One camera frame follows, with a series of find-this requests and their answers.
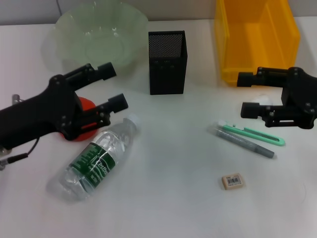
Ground yellow plastic bin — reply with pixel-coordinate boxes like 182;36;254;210
214;0;302;87

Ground grey marker pen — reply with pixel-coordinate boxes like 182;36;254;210
209;125;275;159

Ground black mesh pen holder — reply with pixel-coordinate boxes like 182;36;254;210
148;30;189;96

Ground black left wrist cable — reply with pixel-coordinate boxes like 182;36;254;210
0;137;42;172

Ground beige eraser with barcode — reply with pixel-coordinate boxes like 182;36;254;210
221;174;245;191

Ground green utility knife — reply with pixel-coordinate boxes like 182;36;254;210
217;120;286;147

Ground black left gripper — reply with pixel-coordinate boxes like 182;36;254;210
0;74;83;151

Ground white paper ball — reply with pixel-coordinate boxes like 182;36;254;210
251;93;273;106

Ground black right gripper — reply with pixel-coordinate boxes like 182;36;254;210
237;66;317;129

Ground clear green-label water bottle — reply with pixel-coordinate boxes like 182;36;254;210
47;113;144;205

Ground red-orange round fruit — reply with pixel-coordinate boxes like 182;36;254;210
61;96;98;142

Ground green glass fruit bowl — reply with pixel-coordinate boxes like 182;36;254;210
41;1;149;77

